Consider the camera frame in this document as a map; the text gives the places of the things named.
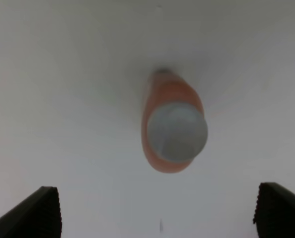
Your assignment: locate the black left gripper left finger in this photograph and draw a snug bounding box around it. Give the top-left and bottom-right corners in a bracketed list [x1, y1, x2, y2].
[0, 186, 62, 238]

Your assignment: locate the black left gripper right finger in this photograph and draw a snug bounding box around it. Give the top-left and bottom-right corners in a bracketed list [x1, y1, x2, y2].
[253, 182, 295, 238]

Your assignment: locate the pink bottle white cap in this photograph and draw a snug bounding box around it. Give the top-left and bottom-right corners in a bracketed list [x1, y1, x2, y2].
[141, 68, 208, 173]

